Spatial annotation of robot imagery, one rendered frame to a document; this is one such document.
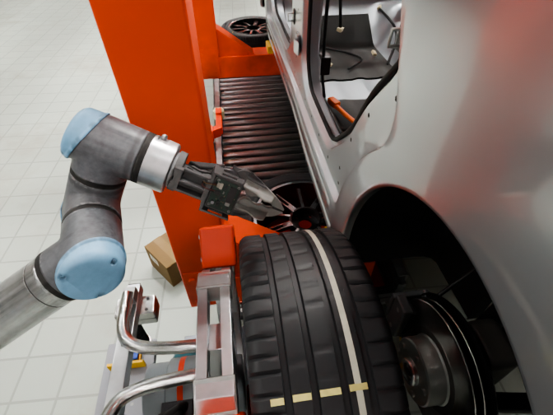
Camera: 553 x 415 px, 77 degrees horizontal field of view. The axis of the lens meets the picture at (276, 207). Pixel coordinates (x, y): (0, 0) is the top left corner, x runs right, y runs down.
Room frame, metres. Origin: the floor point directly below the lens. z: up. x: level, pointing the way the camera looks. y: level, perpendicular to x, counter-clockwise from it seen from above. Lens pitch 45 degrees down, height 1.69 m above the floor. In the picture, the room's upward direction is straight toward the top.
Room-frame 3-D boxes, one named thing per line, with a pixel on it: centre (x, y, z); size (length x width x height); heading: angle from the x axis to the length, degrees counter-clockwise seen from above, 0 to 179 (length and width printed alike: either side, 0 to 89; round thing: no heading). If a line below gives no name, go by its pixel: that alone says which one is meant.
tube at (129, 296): (0.37, 0.24, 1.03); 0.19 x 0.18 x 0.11; 98
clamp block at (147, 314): (0.42, 0.33, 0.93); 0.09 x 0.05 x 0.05; 98
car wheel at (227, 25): (3.87, 0.24, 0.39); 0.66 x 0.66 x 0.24
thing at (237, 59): (2.71, 0.17, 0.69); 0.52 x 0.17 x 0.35; 98
